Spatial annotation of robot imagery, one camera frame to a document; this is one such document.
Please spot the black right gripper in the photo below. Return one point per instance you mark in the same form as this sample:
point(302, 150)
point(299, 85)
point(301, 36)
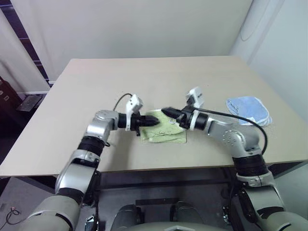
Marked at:
point(184, 118)

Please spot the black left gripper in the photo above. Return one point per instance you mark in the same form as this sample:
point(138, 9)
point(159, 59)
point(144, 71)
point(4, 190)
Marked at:
point(137, 121)

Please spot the green cloth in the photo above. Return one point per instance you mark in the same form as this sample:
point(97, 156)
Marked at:
point(166, 138)

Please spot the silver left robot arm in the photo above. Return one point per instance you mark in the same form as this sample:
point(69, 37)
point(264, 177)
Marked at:
point(72, 173)

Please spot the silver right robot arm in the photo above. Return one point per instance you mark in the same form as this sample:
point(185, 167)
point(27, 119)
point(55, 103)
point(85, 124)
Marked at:
point(250, 166)

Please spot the blue cloth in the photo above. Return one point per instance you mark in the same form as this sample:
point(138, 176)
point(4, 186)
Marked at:
point(250, 106)

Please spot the dark rounded shape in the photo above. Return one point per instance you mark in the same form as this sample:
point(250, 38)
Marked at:
point(185, 213)
point(127, 216)

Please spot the grey robot torso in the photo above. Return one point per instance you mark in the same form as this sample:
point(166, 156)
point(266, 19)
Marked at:
point(178, 227)

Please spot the black flat floor object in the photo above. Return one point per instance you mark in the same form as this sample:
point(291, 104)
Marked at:
point(29, 103)

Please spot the dark brown cabinet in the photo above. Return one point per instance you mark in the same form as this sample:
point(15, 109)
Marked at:
point(7, 101)

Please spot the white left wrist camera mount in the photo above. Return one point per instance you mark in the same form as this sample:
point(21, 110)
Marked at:
point(134, 103)

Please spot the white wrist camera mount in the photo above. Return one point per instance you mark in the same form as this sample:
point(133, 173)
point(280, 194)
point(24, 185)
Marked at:
point(134, 103)
point(196, 95)

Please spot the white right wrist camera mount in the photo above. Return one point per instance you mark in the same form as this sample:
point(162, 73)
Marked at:
point(196, 95)

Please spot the black table frame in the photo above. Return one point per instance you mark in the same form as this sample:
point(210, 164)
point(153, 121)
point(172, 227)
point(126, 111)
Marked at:
point(156, 180)

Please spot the dark striped wall pillar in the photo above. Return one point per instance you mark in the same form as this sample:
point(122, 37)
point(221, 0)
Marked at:
point(26, 41)

